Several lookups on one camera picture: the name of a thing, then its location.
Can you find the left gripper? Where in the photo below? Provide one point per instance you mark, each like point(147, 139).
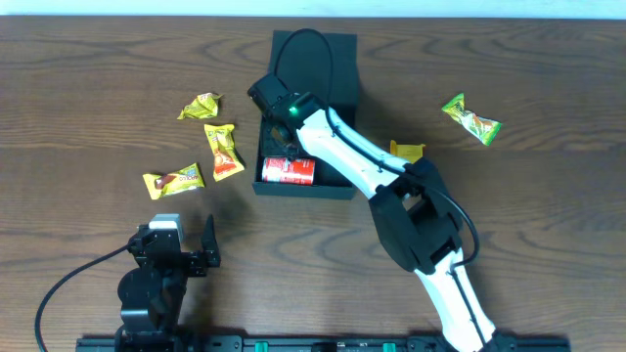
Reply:
point(197, 267)

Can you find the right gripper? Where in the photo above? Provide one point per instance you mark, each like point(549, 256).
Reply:
point(266, 132)

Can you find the red soda can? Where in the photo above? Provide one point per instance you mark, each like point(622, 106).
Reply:
point(282, 170)

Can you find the yellow orange snack packet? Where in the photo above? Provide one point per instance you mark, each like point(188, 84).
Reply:
point(222, 145)

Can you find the small yellow candy packet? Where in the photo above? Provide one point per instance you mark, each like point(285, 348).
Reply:
point(412, 153)

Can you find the green orange snack packet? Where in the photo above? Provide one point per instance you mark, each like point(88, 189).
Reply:
point(483, 129)

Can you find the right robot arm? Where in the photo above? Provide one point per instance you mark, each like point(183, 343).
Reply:
point(417, 221)

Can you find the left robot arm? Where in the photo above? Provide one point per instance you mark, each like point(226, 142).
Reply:
point(151, 295)

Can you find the black open gift box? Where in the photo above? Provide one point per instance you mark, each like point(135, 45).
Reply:
point(323, 66)

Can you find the yellow chocolate wafer packet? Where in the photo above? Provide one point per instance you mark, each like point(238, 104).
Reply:
point(165, 185)

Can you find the black mounting rail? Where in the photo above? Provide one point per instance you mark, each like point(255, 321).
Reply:
point(235, 343)

